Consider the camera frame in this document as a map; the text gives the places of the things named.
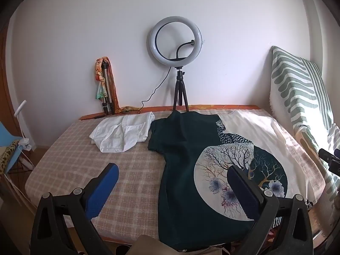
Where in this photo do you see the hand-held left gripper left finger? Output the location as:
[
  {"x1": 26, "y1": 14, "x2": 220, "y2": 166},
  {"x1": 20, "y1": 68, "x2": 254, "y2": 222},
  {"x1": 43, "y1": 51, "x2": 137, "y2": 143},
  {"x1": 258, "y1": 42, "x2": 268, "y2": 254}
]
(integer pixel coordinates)
[{"x1": 30, "y1": 163, "x2": 119, "y2": 255}]

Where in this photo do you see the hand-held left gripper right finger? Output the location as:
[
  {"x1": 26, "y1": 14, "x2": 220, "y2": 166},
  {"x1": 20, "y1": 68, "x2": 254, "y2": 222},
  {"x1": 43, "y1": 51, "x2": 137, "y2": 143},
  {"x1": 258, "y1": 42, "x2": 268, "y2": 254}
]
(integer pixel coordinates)
[{"x1": 227, "y1": 165, "x2": 314, "y2": 255}]

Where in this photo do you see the checkered bed mattress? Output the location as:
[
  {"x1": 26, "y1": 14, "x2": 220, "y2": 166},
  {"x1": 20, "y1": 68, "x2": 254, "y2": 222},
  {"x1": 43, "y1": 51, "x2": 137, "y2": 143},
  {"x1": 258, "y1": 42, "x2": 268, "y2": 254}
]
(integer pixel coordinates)
[{"x1": 25, "y1": 109, "x2": 326, "y2": 245}]

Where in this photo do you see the white shirt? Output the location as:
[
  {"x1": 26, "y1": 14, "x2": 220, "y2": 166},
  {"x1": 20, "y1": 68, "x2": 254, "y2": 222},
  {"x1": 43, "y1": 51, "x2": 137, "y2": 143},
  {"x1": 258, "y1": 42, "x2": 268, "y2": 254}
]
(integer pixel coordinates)
[{"x1": 89, "y1": 112, "x2": 156, "y2": 153}]

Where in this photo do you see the orange patterned bedsheet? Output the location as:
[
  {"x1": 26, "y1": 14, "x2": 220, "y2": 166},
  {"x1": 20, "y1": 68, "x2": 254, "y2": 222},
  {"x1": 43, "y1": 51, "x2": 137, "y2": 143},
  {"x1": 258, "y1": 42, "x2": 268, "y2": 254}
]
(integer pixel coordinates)
[{"x1": 80, "y1": 104, "x2": 261, "y2": 120}]

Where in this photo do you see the green patterned white cloth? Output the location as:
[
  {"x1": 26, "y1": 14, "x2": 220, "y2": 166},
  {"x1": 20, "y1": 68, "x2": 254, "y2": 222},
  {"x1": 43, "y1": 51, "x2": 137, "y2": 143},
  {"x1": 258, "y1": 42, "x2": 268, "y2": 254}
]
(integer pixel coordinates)
[{"x1": 269, "y1": 46, "x2": 340, "y2": 205}]

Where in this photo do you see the folded metal tripod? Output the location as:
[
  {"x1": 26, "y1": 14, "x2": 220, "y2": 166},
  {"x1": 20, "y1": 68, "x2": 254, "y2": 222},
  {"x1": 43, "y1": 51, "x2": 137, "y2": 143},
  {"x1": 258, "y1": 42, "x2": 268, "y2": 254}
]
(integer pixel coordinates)
[{"x1": 101, "y1": 61, "x2": 116, "y2": 115}]

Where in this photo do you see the blue chair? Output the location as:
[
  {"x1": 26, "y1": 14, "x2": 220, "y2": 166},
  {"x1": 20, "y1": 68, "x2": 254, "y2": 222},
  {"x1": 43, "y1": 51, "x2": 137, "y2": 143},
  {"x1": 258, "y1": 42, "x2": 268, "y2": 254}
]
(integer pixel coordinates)
[{"x1": 0, "y1": 121, "x2": 24, "y2": 174}]

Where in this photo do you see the folded tripod with scarf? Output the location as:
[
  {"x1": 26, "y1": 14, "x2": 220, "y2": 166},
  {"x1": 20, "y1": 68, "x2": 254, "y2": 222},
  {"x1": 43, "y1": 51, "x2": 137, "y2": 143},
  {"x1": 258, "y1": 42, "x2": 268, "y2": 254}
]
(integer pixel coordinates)
[{"x1": 93, "y1": 56, "x2": 120, "y2": 109}]

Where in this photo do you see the leopard print cloth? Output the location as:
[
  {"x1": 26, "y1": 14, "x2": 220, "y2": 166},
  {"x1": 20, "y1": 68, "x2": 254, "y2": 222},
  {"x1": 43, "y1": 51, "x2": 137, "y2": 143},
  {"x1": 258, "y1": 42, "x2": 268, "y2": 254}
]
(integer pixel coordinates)
[{"x1": 0, "y1": 141, "x2": 20, "y2": 176}]

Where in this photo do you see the black tripod stand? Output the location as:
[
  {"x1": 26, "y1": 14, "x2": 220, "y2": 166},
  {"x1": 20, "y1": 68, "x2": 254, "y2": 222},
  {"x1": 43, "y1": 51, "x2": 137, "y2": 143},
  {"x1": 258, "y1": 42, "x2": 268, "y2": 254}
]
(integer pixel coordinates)
[{"x1": 173, "y1": 67, "x2": 190, "y2": 112}]

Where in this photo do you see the wooden door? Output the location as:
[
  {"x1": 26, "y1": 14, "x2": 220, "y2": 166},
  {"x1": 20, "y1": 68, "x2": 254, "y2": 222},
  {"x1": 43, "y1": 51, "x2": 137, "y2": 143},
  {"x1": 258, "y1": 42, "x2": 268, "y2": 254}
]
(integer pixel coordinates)
[{"x1": 0, "y1": 27, "x2": 22, "y2": 139}]

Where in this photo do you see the black ring light cable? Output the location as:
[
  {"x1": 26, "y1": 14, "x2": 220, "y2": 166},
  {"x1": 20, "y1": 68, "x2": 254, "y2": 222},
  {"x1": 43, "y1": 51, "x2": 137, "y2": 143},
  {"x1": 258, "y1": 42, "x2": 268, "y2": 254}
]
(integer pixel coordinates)
[{"x1": 137, "y1": 66, "x2": 172, "y2": 115}]

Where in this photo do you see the white ring light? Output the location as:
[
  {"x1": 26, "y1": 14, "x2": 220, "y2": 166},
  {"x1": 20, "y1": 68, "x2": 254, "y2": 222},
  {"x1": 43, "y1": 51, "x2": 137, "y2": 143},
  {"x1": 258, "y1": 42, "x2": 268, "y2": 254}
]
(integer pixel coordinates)
[{"x1": 149, "y1": 16, "x2": 204, "y2": 68}]

